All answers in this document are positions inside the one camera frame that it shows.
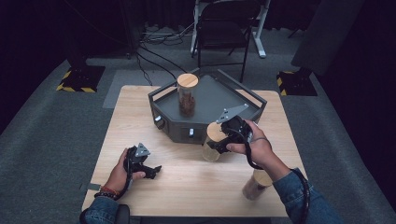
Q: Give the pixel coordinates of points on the black padded object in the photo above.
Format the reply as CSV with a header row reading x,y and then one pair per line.
x,y
123,214

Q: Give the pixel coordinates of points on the person's left hand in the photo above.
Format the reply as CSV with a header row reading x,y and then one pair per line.
x,y
116,179

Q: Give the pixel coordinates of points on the person's right hand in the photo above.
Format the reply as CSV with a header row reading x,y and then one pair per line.
x,y
263,152

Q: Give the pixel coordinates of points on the hazard-striped stand base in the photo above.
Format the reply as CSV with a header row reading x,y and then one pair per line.
x,y
82,79
295,84

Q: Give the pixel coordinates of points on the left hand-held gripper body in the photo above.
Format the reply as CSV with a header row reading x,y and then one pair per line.
x,y
138,161

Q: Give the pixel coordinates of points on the glass jar of red chilies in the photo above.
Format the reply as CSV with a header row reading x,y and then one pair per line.
x,y
253,188

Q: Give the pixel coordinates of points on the grey tape strip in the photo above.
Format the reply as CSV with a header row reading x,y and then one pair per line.
x,y
94,187

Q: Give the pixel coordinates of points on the dark grey hexagonal rack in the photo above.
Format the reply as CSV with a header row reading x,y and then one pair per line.
x,y
211,96

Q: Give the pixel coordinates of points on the black metal chair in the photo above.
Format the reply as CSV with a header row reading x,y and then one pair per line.
x,y
260,40

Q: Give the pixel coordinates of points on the glass jar of brown spice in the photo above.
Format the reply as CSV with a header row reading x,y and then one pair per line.
x,y
186,102

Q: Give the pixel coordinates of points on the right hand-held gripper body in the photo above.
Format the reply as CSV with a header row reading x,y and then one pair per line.
x,y
238,130

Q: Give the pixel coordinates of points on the black folding chair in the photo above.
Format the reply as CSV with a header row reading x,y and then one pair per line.
x,y
222,31

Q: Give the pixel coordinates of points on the glass jar of bay leaves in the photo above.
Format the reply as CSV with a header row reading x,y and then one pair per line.
x,y
214,132

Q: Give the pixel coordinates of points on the dark grey panel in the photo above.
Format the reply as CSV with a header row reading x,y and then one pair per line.
x,y
327,34

